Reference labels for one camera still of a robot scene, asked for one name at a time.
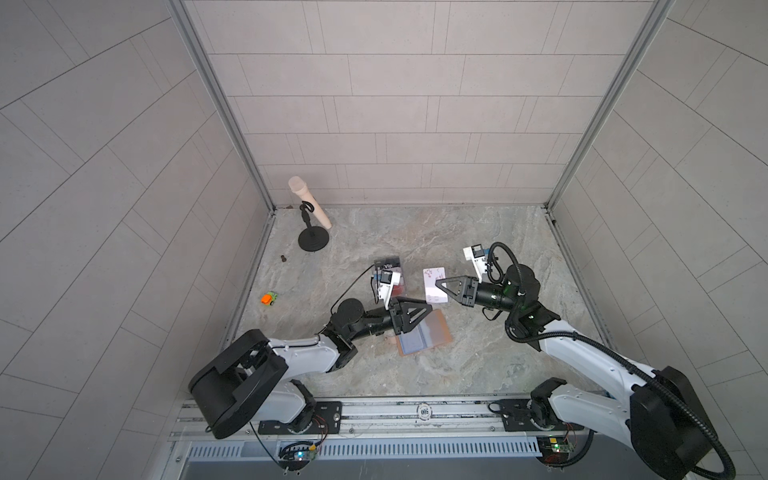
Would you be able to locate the circuit board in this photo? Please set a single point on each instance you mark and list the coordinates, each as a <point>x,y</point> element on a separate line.
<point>554,450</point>
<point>301,451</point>

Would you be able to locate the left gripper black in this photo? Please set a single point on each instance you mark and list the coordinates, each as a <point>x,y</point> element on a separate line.
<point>398,322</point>

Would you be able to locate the left circuit board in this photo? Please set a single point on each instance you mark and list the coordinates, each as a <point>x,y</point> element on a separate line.
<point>301,451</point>

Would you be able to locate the black microphone stand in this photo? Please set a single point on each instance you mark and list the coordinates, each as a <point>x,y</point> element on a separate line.
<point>313,237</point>

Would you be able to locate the beige microphone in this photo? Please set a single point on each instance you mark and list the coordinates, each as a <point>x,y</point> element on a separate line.
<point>300,188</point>

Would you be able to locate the white ventilation grille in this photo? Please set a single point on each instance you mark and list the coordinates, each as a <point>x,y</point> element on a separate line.
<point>375,448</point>

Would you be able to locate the pink leather card wallet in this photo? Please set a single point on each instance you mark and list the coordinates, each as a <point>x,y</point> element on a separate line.
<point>431,332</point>

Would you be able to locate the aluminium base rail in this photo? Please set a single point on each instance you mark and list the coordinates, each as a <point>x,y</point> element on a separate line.
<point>401,417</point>

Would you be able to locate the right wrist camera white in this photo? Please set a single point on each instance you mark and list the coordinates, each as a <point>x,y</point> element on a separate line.
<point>477,255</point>

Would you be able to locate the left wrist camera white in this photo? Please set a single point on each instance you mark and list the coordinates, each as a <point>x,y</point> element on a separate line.
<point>384,281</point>

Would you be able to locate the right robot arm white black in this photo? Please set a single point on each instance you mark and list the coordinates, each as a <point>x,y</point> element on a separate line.
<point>656,412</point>

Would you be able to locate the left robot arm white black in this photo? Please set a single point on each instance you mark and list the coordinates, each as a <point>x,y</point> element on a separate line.
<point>256,377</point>

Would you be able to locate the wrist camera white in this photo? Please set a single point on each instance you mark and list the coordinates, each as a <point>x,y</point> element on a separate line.
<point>384,281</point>
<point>477,255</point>

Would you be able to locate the orange green toy car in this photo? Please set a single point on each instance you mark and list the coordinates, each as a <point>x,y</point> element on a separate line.
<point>269,298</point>

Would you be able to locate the clear acrylic card holder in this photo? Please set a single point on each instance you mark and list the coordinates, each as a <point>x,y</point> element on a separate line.
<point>393,263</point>

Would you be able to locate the right circuit board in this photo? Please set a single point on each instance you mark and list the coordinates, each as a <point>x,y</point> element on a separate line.
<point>554,450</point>

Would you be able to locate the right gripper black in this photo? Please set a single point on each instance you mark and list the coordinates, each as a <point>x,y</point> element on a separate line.
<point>471,291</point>

